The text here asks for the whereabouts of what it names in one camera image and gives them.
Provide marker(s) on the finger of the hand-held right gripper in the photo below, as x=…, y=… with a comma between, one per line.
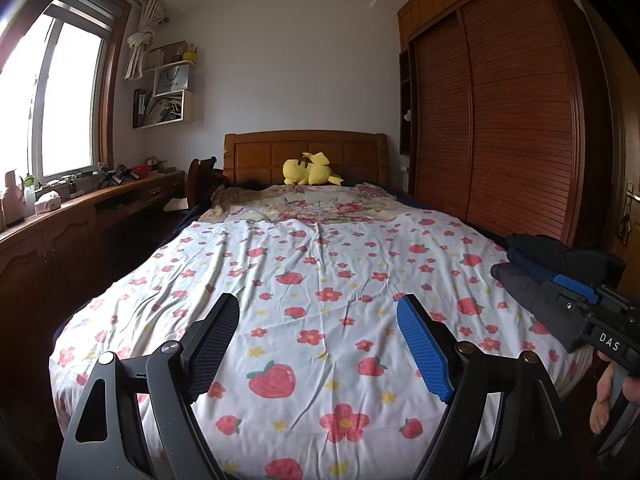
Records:
x=577, y=287
x=562, y=315

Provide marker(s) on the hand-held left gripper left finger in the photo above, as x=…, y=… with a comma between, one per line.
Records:
x=210, y=350

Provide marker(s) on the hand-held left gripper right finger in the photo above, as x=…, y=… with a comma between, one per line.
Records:
x=425, y=350

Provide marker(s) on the person's right hand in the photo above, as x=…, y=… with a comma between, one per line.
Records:
x=601, y=395

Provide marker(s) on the grey folded cloth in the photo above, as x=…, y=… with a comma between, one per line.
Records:
x=520, y=287

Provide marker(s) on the navy folded cloth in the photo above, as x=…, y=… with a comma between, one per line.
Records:
x=525, y=264

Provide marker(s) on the strawberry print bed sheet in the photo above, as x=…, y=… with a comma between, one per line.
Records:
x=310, y=270

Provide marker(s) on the wooden door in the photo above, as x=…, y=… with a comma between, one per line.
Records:
x=627, y=135

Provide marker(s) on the wooden chair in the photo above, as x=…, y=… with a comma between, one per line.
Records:
x=200, y=180

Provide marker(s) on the floral quilt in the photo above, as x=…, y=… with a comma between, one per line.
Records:
x=310, y=205

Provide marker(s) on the long wooden desk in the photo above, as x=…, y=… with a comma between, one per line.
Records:
x=75, y=230

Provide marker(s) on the wooden slatted wardrobe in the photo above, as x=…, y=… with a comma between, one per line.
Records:
x=510, y=110

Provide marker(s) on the red bowl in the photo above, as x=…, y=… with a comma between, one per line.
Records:
x=142, y=171

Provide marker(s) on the black desk gadget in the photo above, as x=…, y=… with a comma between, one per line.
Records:
x=115, y=176

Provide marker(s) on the wooden bed headboard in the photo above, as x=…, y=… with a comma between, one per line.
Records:
x=255, y=155

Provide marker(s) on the yellow plush toy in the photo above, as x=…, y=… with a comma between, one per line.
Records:
x=310, y=170

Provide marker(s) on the white tissue pack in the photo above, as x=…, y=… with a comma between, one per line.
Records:
x=47, y=204

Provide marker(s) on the small white figurine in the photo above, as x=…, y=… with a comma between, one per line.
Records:
x=408, y=115

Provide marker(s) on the green bottle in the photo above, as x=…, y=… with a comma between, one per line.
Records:
x=29, y=197

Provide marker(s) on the row of books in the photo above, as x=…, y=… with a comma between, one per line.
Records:
x=157, y=110

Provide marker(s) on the pink bottle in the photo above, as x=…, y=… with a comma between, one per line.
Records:
x=12, y=202

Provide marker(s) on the white paper bag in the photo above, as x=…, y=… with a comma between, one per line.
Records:
x=172, y=80

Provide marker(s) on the small yellow shelf item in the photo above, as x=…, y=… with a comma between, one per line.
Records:
x=189, y=56

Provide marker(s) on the tied beige curtain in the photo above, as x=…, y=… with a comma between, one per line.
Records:
x=142, y=40

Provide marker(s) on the white wall shelf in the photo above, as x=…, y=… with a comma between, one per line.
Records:
x=189, y=107

